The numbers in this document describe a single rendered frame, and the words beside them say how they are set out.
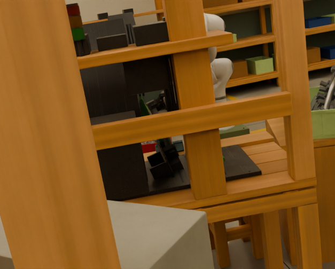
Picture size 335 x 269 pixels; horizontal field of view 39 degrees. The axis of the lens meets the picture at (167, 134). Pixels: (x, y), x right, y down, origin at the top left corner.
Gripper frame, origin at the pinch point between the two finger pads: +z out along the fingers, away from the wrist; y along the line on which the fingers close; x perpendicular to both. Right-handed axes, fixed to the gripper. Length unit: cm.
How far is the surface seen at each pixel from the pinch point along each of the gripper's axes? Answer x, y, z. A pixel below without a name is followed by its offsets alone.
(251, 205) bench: 59, -12, -16
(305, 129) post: 47, 3, -50
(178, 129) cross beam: 30.1, 24.3, -3.5
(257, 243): 49, -123, -16
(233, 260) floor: 49, -130, 3
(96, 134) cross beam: 19.8, 33.3, 24.8
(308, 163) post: 57, -8, -45
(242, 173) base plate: 43, -16, -20
